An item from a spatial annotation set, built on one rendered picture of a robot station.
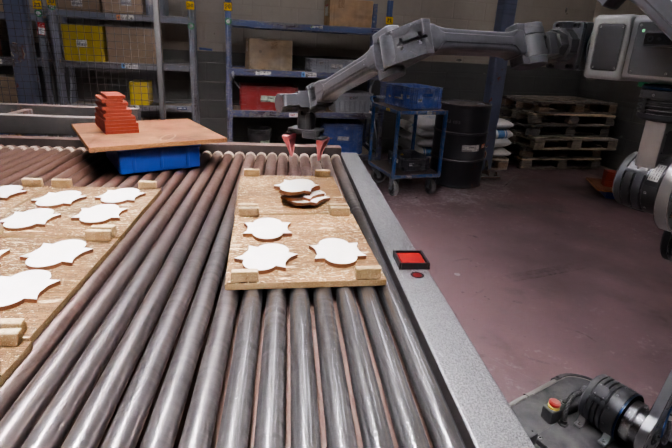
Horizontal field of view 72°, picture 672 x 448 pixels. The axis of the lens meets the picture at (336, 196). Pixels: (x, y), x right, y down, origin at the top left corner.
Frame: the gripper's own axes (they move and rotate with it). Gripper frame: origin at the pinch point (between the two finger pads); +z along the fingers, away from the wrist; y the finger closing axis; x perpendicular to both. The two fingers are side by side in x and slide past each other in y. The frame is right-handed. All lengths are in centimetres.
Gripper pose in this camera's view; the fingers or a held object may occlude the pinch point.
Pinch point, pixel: (305, 155)
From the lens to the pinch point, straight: 152.2
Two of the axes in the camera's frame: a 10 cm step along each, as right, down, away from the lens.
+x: 3.6, -2.9, 8.9
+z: -0.6, 9.4, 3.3
